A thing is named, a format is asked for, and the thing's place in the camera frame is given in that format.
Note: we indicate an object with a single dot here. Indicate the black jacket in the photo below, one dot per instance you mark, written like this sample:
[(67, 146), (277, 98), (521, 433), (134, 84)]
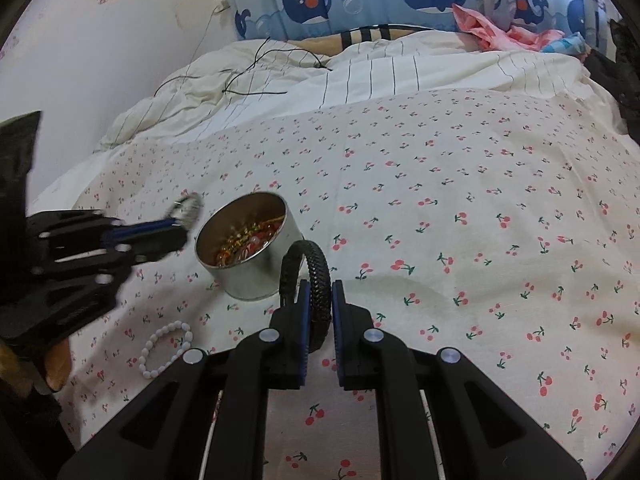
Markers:
[(625, 85)]

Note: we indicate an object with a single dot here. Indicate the pale bead wristband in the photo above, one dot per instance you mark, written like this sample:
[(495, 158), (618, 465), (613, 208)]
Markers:
[(170, 329)]

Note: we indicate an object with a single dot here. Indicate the silver metal bangle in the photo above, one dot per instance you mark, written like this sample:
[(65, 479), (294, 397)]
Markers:
[(192, 207)]

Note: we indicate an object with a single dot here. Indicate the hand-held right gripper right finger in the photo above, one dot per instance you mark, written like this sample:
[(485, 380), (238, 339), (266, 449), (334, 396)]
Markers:
[(338, 345)]

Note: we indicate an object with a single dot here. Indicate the tan striped pillow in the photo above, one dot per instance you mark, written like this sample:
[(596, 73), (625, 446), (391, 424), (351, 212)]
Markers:
[(365, 34)]

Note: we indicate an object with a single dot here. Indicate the white striped duvet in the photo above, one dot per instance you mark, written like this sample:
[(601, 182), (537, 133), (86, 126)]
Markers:
[(425, 70)]

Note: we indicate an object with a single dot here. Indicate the black woven bangle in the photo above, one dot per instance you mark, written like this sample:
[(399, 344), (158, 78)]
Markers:
[(320, 285)]

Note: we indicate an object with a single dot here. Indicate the pink cloth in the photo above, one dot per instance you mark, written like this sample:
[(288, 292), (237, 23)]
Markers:
[(485, 30)]

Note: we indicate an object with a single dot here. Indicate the round silver tin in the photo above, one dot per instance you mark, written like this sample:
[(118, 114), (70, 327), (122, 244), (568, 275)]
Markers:
[(250, 275)]

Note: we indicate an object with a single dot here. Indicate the light blue cloth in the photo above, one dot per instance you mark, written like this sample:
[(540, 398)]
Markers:
[(570, 44)]

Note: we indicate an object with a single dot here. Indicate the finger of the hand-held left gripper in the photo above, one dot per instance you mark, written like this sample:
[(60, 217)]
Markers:
[(150, 250), (135, 227)]

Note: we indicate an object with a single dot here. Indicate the person's left hand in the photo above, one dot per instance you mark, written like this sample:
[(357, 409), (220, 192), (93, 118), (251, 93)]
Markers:
[(52, 367)]

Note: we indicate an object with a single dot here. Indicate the cherry print bedsheet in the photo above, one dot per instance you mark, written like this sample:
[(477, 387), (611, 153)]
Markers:
[(450, 260)]

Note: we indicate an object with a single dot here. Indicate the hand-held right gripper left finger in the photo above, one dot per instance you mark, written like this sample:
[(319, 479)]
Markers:
[(303, 345)]

